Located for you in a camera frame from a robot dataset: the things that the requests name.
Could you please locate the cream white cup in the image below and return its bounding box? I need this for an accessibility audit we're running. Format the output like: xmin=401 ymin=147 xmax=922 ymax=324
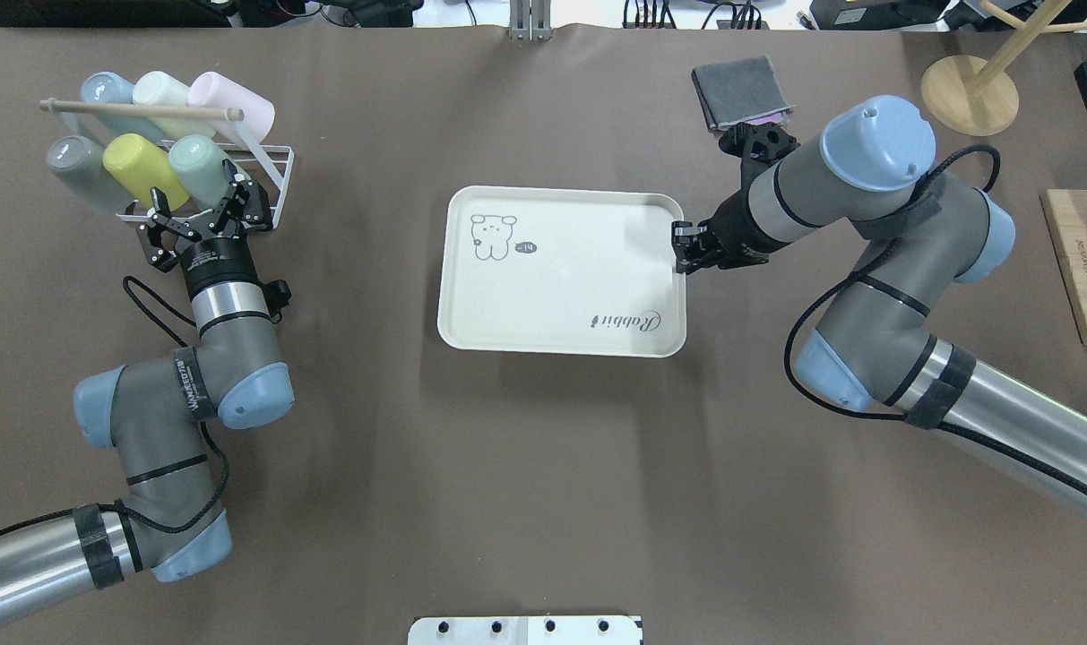
xmin=132 ymin=70 xmax=216 ymax=142

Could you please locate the cream rabbit tray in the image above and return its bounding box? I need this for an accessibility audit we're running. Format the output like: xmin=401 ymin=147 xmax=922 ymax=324
xmin=436 ymin=186 xmax=687 ymax=358

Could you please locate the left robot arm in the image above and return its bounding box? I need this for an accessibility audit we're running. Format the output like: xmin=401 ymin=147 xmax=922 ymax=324
xmin=0 ymin=162 xmax=293 ymax=625

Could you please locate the yellow cup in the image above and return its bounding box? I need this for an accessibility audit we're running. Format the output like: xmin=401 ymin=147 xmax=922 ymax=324
xmin=101 ymin=133 xmax=191 ymax=210

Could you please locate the aluminium frame post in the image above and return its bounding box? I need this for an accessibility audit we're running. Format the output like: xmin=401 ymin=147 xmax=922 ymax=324
xmin=509 ymin=0 xmax=552 ymax=41

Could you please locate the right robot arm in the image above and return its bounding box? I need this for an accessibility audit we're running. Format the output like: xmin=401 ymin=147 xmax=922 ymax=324
xmin=671 ymin=95 xmax=1087 ymax=514

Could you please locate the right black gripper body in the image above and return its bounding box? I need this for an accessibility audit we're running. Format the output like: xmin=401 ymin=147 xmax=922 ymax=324
xmin=700 ymin=193 xmax=770 ymax=270

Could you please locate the grey folded cloth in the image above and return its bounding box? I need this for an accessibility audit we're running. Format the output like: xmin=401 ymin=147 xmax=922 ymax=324
xmin=691 ymin=55 xmax=794 ymax=132

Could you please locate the pink cup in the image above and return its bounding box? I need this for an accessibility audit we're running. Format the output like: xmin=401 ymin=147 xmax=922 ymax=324
xmin=186 ymin=71 xmax=274 ymax=142

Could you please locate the green cup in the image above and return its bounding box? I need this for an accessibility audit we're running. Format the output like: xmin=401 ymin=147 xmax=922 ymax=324
xmin=168 ymin=134 xmax=251 ymax=210

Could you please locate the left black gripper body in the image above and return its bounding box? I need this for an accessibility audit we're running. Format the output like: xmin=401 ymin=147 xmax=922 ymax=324
xmin=177 ymin=237 xmax=255 ymax=299

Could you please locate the wooden cutting board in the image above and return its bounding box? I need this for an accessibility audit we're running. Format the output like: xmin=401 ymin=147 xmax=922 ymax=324
xmin=1041 ymin=189 xmax=1087 ymax=346

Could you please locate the white camera stand base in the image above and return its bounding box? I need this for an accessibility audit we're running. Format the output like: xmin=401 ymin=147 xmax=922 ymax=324
xmin=407 ymin=613 xmax=644 ymax=644

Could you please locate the grey cup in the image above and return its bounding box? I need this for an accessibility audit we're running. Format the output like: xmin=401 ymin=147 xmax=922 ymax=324
xmin=45 ymin=134 xmax=136 ymax=215

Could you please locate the wooden mug tree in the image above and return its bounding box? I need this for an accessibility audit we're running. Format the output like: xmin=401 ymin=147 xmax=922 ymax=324
xmin=920 ymin=1 xmax=1087 ymax=136

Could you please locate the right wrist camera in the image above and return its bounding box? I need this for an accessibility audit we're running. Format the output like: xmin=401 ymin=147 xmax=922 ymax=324
xmin=719 ymin=122 xmax=800 ymax=165

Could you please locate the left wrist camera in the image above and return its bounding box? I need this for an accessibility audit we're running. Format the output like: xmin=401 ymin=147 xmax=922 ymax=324
xmin=261 ymin=280 xmax=292 ymax=325

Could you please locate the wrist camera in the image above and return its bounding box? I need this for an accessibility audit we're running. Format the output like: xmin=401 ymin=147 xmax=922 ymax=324
xmin=261 ymin=280 xmax=292 ymax=325
xmin=719 ymin=122 xmax=800 ymax=165

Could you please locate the white wire cup rack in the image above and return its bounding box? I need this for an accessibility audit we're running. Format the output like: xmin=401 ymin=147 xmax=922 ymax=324
xmin=39 ymin=97 xmax=293 ymax=232

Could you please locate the light blue cup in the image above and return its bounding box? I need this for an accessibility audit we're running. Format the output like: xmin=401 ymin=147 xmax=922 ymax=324
xmin=79 ymin=71 xmax=167 ymax=142

